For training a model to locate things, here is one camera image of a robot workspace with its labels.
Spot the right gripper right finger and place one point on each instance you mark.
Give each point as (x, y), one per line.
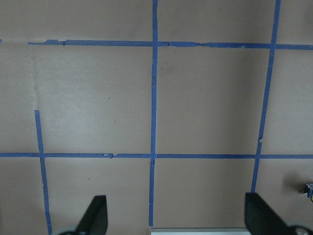
(260, 219)

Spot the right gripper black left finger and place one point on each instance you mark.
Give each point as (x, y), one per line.
(95, 219)

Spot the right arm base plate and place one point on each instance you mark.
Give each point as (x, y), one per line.
(199, 231)

